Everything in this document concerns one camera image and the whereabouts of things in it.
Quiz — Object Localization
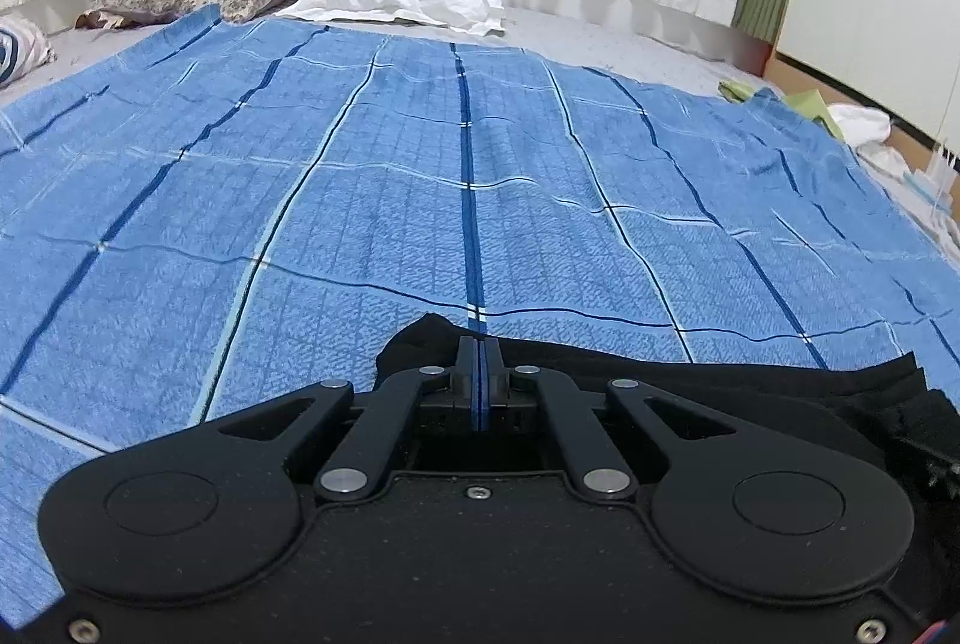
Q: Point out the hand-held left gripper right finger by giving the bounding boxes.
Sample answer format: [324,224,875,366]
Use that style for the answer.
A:
[480,336,741,504]

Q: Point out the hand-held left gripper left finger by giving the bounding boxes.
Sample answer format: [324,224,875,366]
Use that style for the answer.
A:
[216,336,481,504]

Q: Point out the black pants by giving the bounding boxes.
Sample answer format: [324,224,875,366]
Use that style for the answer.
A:
[375,312,960,540]

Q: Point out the blue plaid blanket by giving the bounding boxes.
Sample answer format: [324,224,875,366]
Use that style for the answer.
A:
[0,3,960,622]

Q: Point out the green cloth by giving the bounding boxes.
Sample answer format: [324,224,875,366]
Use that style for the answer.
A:
[718,80,848,143]

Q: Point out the white towel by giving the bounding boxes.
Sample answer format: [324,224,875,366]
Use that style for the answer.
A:
[829,103,893,149]

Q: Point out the small white cloth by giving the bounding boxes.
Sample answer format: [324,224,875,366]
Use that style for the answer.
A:
[859,142,912,176]

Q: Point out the striped cloth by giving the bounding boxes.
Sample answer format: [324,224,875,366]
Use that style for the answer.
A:
[0,13,57,85]

